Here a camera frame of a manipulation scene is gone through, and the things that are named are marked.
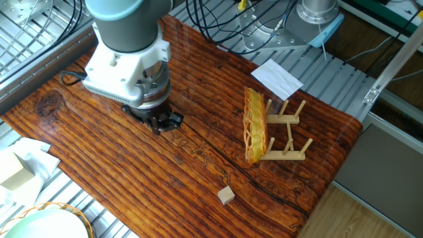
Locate wooden peg dish rack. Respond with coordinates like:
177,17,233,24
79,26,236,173
259,98,314,161

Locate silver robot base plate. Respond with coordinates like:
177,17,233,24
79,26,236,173
238,9,308,52

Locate perforated aluminium plate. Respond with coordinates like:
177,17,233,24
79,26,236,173
0,0,54,26

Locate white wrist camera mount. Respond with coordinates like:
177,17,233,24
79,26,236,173
81,22,172,108

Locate pale green plate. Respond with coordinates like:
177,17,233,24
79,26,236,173
3,208,90,238

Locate black cable bundle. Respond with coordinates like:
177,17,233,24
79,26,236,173
184,0,298,56

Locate yellow wicker basket dish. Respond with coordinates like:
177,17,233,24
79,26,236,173
243,87,268,165

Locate beige cardboard box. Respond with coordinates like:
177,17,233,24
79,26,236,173
0,151,36,192

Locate small wooden cube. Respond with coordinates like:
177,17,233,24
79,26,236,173
217,185,236,205

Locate white paper sheet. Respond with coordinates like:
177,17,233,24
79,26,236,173
250,58,304,102

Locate aluminium frame bar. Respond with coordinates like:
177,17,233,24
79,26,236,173
363,22,423,105

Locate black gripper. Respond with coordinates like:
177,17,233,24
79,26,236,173
121,100,184,136

